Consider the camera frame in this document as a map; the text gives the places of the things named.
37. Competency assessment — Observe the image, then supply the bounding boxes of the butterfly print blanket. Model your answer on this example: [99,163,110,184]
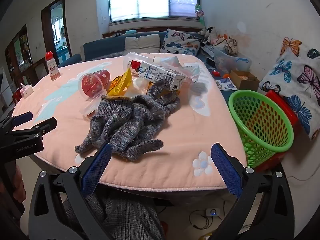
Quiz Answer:
[259,37,320,140]

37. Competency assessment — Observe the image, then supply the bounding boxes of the person's plaid trouser leg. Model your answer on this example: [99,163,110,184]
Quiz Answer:
[62,192,165,240]

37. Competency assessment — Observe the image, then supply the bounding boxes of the person's left hand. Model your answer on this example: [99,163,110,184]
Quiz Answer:
[11,164,27,207]

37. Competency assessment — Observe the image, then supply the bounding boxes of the black cable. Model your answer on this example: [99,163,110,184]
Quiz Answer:
[189,209,225,230]

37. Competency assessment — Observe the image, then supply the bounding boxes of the white refrigerator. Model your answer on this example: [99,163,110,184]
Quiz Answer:
[0,67,13,107]

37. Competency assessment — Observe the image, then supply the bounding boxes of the cardboard box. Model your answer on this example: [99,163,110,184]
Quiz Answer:
[229,70,260,92]

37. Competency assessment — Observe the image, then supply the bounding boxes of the green plastic basket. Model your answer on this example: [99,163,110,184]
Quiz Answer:
[228,89,294,168]

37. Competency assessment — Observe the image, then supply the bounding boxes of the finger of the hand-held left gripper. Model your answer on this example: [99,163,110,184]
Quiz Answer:
[4,117,57,146]
[0,111,33,131]

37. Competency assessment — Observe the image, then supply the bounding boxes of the clear plastic wrapper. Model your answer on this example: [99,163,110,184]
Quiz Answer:
[152,56,200,83]

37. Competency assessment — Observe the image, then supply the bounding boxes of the grey knitted glove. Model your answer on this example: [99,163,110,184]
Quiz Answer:
[74,96,164,162]
[130,79,181,124]

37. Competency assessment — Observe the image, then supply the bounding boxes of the white bottle with red cap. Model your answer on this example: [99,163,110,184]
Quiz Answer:
[45,51,61,81]

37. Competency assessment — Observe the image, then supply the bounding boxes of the dark wooden cabinet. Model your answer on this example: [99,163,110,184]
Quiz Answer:
[4,24,33,80]

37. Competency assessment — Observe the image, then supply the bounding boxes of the blue sofa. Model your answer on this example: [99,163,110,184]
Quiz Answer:
[59,31,208,67]

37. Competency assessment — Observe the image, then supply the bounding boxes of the white milk carton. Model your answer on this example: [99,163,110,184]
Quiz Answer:
[138,61,187,92]

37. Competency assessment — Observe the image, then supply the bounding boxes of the beige cushion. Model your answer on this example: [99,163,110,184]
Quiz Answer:
[124,34,160,54]

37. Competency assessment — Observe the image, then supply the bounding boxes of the toy pinwheel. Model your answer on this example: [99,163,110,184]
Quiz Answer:
[194,4,208,29]

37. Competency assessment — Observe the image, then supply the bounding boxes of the printed paper sheet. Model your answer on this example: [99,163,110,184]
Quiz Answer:
[216,77,238,90]

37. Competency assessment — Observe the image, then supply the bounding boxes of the red plastic cup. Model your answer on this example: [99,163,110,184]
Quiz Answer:
[79,70,111,98]

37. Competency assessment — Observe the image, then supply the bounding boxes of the red plastic stool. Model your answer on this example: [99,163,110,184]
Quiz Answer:
[255,90,302,172]

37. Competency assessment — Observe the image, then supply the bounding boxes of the yellow snack wrapper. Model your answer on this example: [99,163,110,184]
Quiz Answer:
[107,69,133,98]

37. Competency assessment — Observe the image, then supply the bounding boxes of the pink quilted table cover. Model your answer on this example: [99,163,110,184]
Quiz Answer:
[12,53,250,193]

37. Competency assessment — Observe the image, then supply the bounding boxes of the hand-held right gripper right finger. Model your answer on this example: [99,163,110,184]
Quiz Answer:
[211,142,295,240]

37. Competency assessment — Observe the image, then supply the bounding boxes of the pile of plush toys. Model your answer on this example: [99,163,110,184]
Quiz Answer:
[199,26,238,55]

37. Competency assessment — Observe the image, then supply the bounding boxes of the clear strawberry print cup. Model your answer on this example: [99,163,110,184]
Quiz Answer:
[124,52,150,77]

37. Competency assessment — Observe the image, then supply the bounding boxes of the clear storage bin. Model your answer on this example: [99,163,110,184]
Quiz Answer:
[212,47,252,74]

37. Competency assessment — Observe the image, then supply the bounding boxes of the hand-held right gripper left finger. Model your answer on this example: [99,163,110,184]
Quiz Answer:
[28,143,112,240]

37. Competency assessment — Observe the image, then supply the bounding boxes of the butterfly print pillow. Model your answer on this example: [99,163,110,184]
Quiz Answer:
[160,29,204,57]

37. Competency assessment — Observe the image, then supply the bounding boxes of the clear plastic lid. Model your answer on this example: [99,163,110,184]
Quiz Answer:
[81,97,102,117]

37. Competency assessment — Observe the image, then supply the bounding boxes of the dark wooden doorway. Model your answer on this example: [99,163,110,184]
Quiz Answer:
[41,0,73,65]

